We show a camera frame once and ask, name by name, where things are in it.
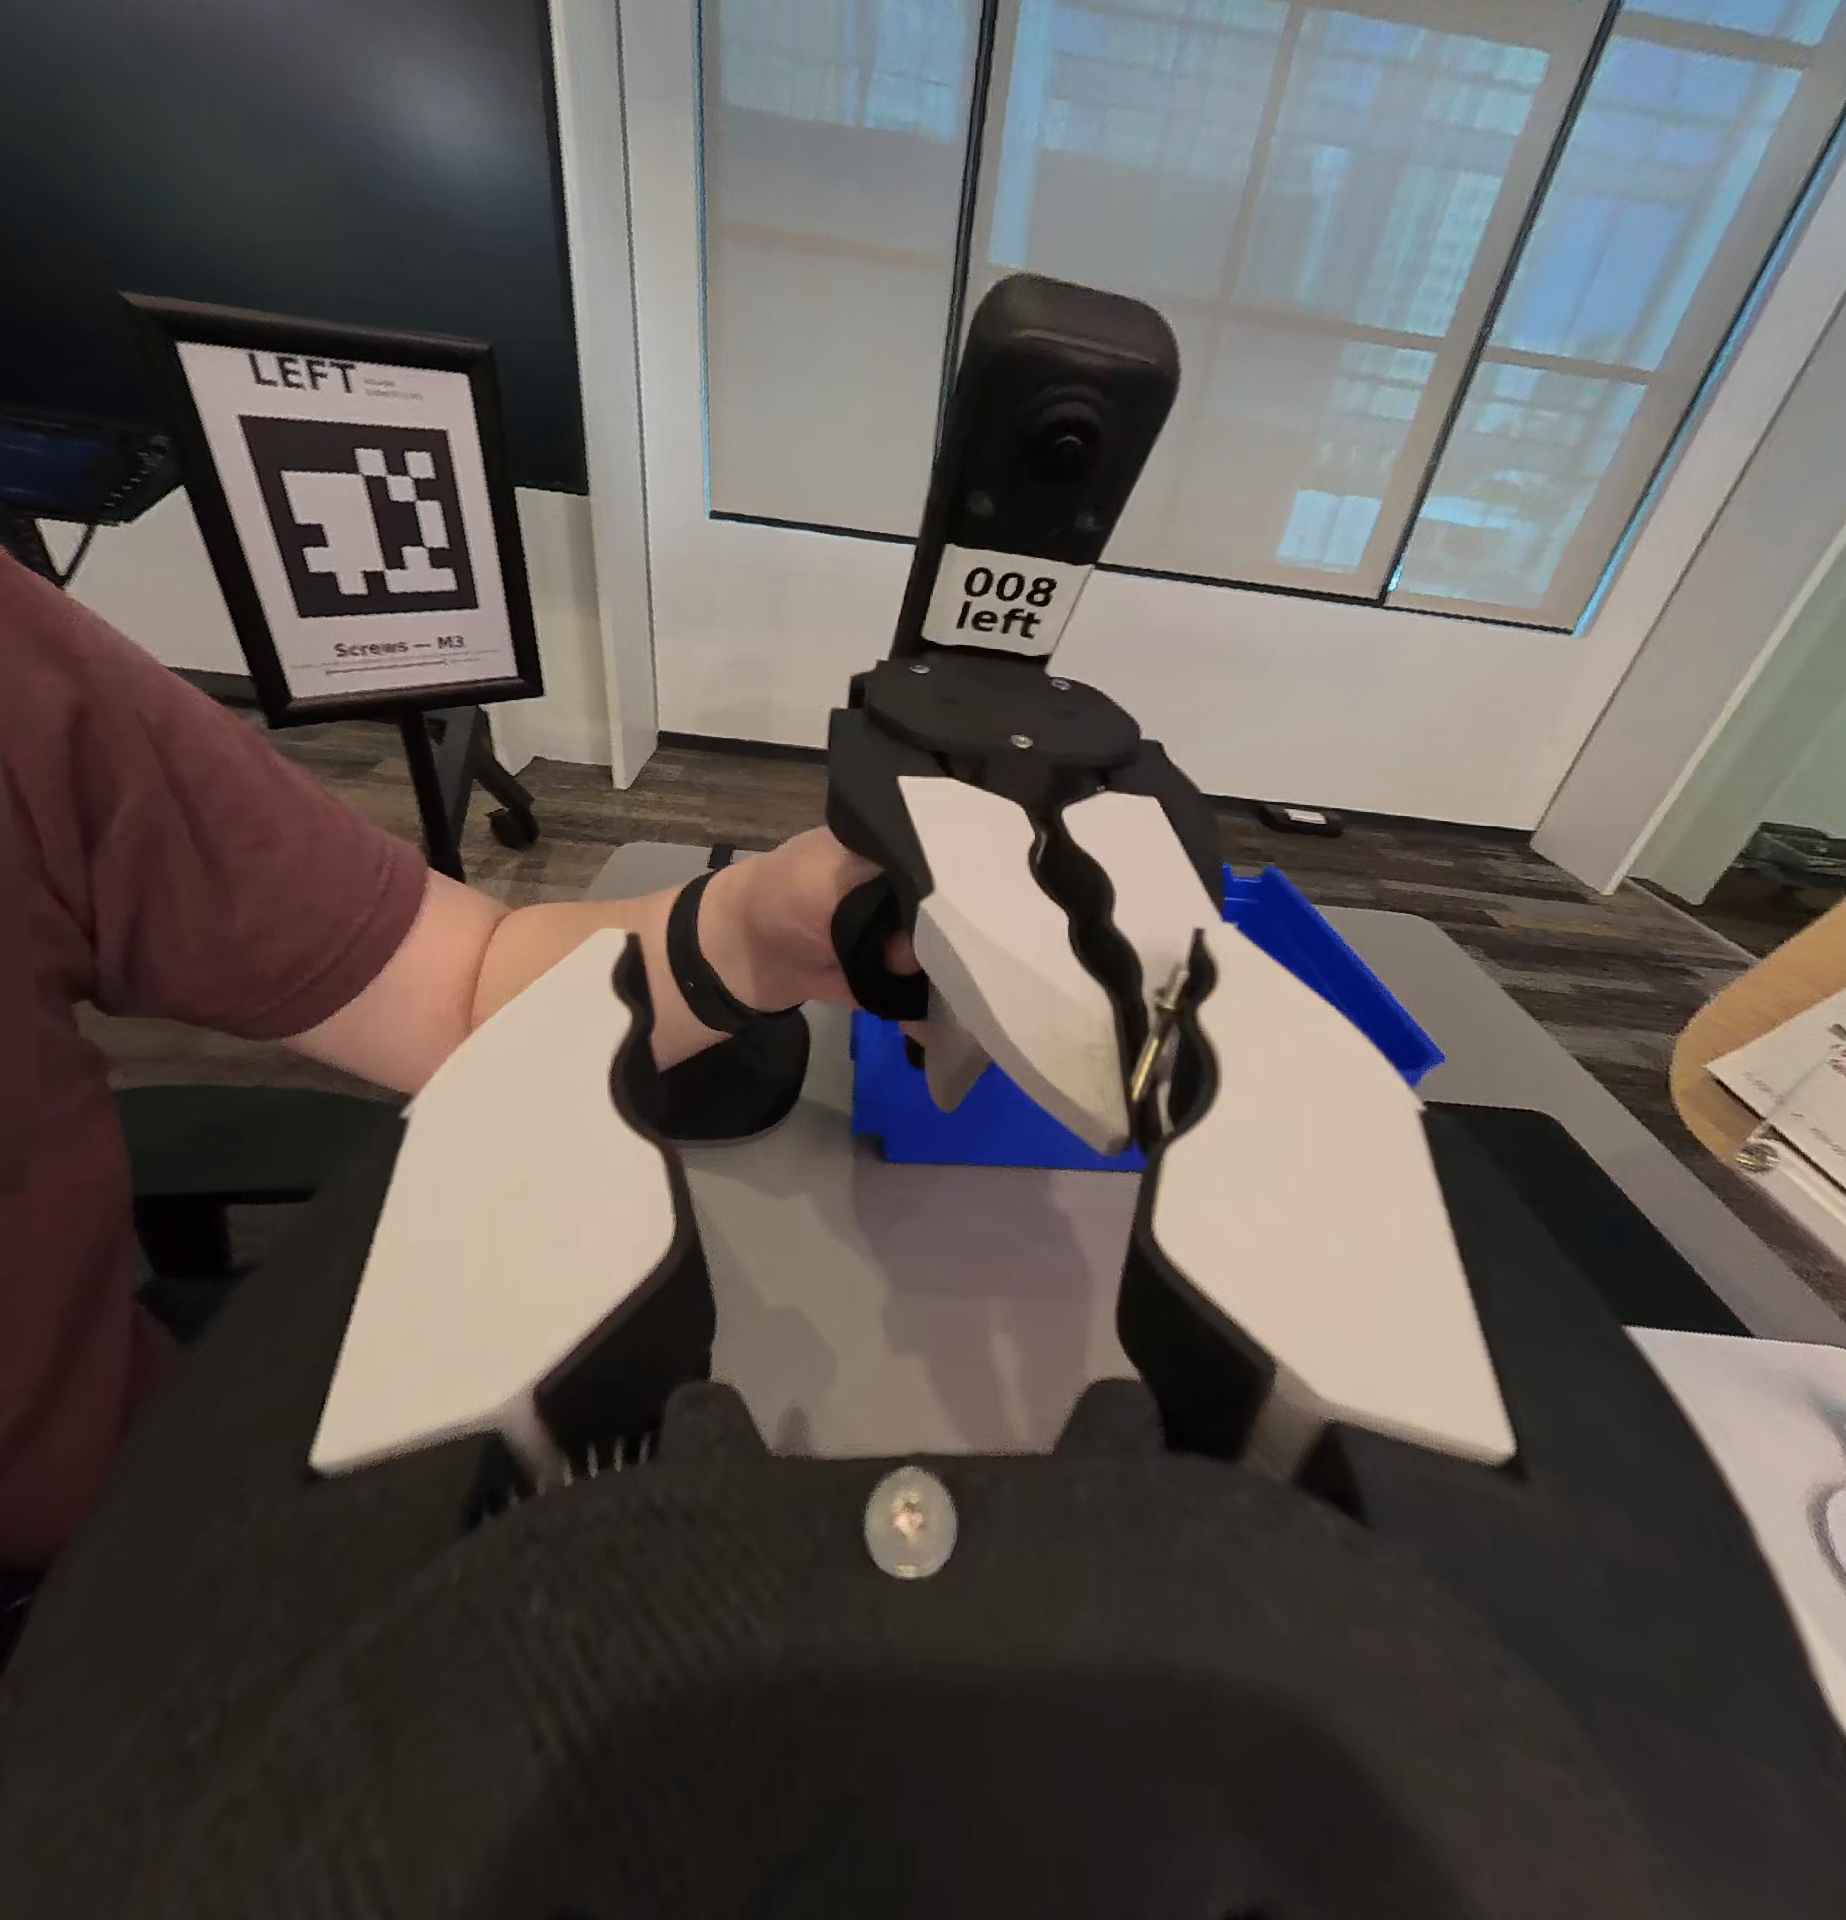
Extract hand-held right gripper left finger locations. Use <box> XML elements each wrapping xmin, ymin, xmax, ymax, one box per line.
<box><xmin>308</xmin><ymin>926</ymin><xmax>713</xmax><ymax>1487</ymax></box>

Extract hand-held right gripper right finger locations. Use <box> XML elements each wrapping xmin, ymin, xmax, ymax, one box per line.
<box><xmin>1119</xmin><ymin>926</ymin><xmax>1516</xmax><ymax>1482</ymax></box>

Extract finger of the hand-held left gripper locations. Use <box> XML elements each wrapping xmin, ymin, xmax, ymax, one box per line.
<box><xmin>1063</xmin><ymin>795</ymin><xmax>1228</xmax><ymax>1059</ymax></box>
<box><xmin>895</xmin><ymin>776</ymin><xmax>1137</xmax><ymax>1152</ymax></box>

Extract long steel bolt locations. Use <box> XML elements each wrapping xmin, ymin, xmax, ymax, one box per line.
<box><xmin>1130</xmin><ymin>966</ymin><xmax>1191</xmax><ymax>1107</ymax></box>

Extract person's left forearm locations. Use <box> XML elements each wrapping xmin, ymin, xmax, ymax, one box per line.
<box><xmin>284</xmin><ymin>869</ymin><xmax>699</xmax><ymax>1094</ymax></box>

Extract person's left hand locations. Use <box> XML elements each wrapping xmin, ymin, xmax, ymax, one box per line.
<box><xmin>709</xmin><ymin>830</ymin><xmax>925</xmax><ymax>1021</ymax></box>

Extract black wrist band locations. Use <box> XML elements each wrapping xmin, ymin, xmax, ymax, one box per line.
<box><xmin>665</xmin><ymin>866</ymin><xmax>806</xmax><ymax>1037</ymax></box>

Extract dark desk pad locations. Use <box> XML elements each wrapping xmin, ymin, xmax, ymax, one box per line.
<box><xmin>1424</xmin><ymin>1102</ymin><xmax>1755</xmax><ymax>1336</ymax></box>

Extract white framed window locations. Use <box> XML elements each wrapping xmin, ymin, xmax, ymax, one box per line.
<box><xmin>697</xmin><ymin>0</ymin><xmax>1846</xmax><ymax>635</ymax></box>

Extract black sign stand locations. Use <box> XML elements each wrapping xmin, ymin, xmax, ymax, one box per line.
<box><xmin>401</xmin><ymin>700</ymin><xmax>543</xmax><ymax>888</ymax></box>

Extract papers on wooden table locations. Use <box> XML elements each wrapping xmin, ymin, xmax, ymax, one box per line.
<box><xmin>1672</xmin><ymin>876</ymin><xmax>1846</xmax><ymax>1247</ymax></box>

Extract framed marker sign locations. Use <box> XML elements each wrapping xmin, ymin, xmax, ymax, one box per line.
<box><xmin>120</xmin><ymin>293</ymin><xmax>545</xmax><ymax>731</ymax></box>

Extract black laptop stand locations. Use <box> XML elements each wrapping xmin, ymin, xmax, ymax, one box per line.
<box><xmin>9</xmin><ymin>512</ymin><xmax>99</xmax><ymax>594</ymax></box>

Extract open laptop with blue screen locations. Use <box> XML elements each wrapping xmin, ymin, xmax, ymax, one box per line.
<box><xmin>0</xmin><ymin>407</ymin><xmax>181</xmax><ymax>528</ymax></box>

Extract black chair frame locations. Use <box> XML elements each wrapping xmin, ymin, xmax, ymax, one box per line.
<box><xmin>114</xmin><ymin>1089</ymin><xmax>401</xmax><ymax>1293</ymax></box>

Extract large black wall display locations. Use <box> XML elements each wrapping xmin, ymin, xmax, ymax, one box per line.
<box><xmin>0</xmin><ymin>0</ymin><xmax>588</xmax><ymax>496</ymax></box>

